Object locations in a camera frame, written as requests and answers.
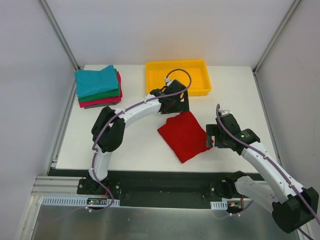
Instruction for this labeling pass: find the red t shirt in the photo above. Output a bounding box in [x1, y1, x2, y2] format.
[157, 111, 211, 164]

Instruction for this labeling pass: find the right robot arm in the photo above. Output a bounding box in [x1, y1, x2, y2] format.
[206, 111, 320, 233]

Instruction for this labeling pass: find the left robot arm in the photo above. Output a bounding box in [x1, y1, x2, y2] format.
[88, 79, 190, 195]

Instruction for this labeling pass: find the yellow plastic bin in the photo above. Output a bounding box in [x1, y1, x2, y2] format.
[145, 59, 212, 97]

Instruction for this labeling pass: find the folded magenta t shirt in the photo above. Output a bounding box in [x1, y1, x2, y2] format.
[79, 71, 124, 109]

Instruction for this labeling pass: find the folded green t shirt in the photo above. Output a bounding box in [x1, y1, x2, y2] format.
[78, 70, 122, 103]

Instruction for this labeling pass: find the folded grey t shirt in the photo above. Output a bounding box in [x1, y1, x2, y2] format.
[84, 101, 120, 109]

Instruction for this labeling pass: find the folded teal t shirt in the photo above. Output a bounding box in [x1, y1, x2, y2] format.
[74, 65, 119, 98]

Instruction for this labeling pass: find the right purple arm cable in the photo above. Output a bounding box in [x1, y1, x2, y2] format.
[215, 103, 320, 240]

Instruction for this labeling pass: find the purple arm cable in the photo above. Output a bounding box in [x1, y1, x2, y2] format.
[91, 68, 193, 187]
[215, 103, 320, 240]

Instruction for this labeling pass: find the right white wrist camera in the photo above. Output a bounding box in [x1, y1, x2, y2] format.
[218, 109, 231, 117]

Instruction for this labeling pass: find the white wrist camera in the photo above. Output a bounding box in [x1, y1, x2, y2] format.
[218, 109, 231, 117]
[164, 77, 172, 85]

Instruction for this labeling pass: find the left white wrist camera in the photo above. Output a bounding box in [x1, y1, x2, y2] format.
[164, 77, 172, 85]

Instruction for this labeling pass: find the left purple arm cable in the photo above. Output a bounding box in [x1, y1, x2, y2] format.
[91, 68, 193, 187]

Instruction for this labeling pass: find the right white cable duct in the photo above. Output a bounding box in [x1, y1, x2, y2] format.
[210, 200, 228, 211]

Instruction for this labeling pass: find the white cable duct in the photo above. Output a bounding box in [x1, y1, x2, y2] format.
[210, 200, 228, 211]
[42, 196, 120, 208]

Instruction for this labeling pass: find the right aluminium frame post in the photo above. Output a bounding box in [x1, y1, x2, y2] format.
[252, 0, 302, 76]

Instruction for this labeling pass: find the aluminium frame post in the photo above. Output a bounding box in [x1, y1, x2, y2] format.
[37, 0, 80, 71]
[252, 0, 302, 76]

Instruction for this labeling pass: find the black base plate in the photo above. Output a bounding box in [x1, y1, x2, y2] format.
[48, 169, 231, 209]

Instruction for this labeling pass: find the left aluminium frame post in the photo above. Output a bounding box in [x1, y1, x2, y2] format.
[37, 0, 80, 71]

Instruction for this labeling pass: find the aluminium front rail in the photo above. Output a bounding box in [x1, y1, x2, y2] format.
[31, 174, 305, 201]

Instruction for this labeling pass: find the left white cable duct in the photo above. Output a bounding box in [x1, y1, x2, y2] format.
[42, 196, 120, 208]

